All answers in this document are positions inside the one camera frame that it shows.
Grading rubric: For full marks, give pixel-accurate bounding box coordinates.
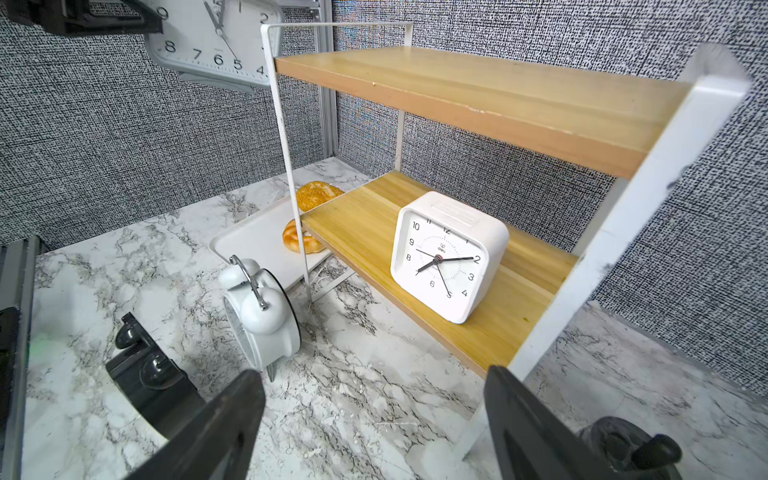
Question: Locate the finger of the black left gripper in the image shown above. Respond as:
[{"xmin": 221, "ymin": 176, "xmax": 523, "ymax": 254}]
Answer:
[{"xmin": 1, "ymin": 0, "xmax": 163, "ymax": 37}]

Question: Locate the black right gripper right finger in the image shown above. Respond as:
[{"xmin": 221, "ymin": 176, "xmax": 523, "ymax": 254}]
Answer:
[{"xmin": 484, "ymin": 365, "xmax": 618, "ymax": 479}]

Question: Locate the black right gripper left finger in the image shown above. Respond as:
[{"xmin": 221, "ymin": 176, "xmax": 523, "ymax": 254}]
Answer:
[{"xmin": 128, "ymin": 369, "xmax": 266, "ymax": 479}]

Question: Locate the grey rectangular alarm clock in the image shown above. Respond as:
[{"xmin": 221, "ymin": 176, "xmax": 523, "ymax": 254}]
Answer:
[{"xmin": 143, "ymin": 0, "xmax": 284, "ymax": 91}]

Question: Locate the white square alarm clock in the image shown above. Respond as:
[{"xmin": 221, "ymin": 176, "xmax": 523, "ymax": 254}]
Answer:
[{"xmin": 390, "ymin": 191, "xmax": 510, "ymax": 324}]

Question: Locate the black twin-bell alarm clock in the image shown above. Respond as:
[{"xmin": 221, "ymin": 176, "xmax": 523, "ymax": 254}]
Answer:
[{"xmin": 105, "ymin": 313, "xmax": 206, "ymax": 439}]

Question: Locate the white twin-bell alarm clock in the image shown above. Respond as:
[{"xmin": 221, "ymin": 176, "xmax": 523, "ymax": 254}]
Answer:
[{"xmin": 218, "ymin": 255, "xmax": 301, "ymax": 381}]

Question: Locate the wooden two-tier shelf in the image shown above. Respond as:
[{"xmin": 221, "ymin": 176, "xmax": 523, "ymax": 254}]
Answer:
[{"xmin": 259, "ymin": 22, "xmax": 754, "ymax": 463}]

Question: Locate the glass jar with black lid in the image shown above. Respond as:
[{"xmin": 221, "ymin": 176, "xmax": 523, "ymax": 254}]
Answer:
[{"xmin": 577, "ymin": 416, "xmax": 682, "ymax": 480}]

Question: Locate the white rectangular tray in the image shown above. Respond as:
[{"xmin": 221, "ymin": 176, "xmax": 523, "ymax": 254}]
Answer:
[{"xmin": 209, "ymin": 197, "xmax": 330, "ymax": 290}]

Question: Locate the sesame seeded bread loaf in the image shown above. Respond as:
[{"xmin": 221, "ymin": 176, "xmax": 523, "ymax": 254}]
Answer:
[{"xmin": 296, "ymin": 181, "xmax": 344, "ymax": 212}]

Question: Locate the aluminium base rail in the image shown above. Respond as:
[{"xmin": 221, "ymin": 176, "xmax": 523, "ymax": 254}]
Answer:
[{"xmin": 1, "ymin": 235, "xmax": 45, "ymax": 479}]

